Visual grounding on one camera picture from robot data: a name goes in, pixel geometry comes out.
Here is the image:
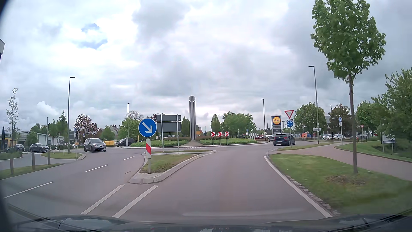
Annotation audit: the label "give way roundabout sign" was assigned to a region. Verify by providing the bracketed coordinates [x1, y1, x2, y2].
[284, 110, 295, 148]

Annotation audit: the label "car's own bonnet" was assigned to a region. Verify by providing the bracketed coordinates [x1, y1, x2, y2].
[6, 203, 412, 232]

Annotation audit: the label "row of trees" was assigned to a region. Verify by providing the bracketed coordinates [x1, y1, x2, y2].
[294, 68, 412, 142]

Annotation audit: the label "red-leaved tree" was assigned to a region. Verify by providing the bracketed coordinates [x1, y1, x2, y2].
[74, 113, 100, 141]

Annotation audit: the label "thin bare tree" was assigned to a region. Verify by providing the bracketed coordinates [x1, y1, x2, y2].
[6, 88, 20, 152]

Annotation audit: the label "small billboard on posts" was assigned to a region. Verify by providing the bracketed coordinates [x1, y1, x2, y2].
[381, 133, 396, 154]

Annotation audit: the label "house with dark roof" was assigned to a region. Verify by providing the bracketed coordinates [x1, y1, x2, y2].
[95, 124, 120, 140]

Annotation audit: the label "young slender tree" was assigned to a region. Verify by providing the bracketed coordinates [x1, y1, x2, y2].
[311, 0, 387, 175]

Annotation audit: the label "grey car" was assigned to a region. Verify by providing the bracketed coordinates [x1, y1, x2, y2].
[84, 138, 107, 153]

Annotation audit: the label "grey asphalt road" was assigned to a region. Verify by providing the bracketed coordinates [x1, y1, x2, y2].
[0, 140, 335, 223]

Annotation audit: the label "tall grey pillar monument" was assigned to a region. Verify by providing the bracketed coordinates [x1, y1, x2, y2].
[189, 95, 196, 141]

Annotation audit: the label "grass bank with bushes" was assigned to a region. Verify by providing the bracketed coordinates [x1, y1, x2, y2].
[335, 139, 412, 162]

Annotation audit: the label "supermarket pylon sign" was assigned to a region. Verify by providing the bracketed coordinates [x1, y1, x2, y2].
[271, 115, 282, 135]

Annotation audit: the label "row of parked cars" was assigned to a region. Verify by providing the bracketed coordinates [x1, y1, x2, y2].
[322, 133, 371, 140]

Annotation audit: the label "large direction sign board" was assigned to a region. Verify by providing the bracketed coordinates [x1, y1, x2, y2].
[155, 114, 182, 153]

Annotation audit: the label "grass verge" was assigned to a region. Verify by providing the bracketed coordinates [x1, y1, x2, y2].
[0, 163, 63, 180]
[41, 151, 85, 160]
[269, 153, 412, 216]

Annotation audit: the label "kerbed grass traffic island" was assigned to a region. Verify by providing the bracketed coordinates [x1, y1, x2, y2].
[128, 150, 217, 185]

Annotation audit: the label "wooden bollards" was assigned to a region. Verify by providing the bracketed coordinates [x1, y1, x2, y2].
[9, 149, 52, 175]

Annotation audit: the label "reddish paved cycle path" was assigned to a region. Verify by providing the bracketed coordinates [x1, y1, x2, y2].
[270, 142, 412, 182]

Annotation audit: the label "road markings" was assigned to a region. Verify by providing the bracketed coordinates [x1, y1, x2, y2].
[4, 147, 333, 218]

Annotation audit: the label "red white chevron signs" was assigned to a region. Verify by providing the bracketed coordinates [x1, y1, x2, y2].
[211, 131, 230, 146]

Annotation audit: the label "group of green trees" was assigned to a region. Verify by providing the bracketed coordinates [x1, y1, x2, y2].
[211, 111, 257, 137]

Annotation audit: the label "blue round arrow sign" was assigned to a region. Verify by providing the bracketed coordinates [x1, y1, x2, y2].
[138, 118, 158, 174]

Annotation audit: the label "dark blue car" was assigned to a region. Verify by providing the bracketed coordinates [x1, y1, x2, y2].
[273, 133, 296, 146]

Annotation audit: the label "green tree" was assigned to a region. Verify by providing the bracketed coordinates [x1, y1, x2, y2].
[118, 117, 141, 141]

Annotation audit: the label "roundabout centre island with bushes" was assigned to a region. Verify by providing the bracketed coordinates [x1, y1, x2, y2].
[130, 136, 259, 148]

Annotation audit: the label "low building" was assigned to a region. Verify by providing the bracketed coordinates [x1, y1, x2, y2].
[0, 130, 66, 149]

